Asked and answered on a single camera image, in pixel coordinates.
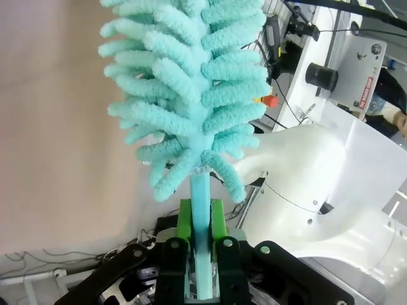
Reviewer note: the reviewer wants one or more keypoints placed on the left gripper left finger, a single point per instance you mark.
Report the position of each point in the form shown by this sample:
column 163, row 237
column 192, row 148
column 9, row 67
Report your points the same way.
column 171, row 270

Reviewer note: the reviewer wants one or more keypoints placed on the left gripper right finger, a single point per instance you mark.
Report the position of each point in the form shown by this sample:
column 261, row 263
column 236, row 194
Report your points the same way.
column 230, row 270

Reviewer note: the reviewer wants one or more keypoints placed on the teal chenille duster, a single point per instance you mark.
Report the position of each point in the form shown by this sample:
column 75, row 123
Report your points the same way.
column 190, row 79

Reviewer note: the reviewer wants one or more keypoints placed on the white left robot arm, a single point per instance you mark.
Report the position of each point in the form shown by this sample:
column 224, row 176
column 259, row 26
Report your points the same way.
column 302, row 165

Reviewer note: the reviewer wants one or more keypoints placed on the black box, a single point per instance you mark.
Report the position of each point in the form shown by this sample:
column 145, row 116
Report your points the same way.
column 165, row 225

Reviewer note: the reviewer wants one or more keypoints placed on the red emergency stop button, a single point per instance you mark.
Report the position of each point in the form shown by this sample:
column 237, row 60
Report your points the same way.
column 270, row 101

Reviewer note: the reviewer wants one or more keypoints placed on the white board panel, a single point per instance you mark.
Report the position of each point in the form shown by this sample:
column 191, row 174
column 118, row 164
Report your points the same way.
column 365, row 152

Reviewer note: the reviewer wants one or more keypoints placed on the black round knob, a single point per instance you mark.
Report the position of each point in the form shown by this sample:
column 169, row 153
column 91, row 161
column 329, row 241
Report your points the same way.
column 321, row 77

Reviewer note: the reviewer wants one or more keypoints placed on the seated bystander dark clothes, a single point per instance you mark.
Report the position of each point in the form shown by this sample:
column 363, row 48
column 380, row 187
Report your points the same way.
column 388, row 101

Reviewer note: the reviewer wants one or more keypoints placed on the black handheld device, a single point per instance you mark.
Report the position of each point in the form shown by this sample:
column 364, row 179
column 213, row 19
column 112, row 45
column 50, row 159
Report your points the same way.
column 273, row 35

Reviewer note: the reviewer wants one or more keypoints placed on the white equipment cabinet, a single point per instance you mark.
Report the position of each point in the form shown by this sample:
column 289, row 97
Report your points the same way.
column 346, row 54

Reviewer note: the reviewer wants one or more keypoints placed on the aluminium frame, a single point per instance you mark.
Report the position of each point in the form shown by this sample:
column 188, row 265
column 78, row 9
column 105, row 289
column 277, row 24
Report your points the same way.
column 28, row 279

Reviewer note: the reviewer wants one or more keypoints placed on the black mounted camera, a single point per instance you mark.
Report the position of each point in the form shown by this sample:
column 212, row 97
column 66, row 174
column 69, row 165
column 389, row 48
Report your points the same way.
column 303, row 30

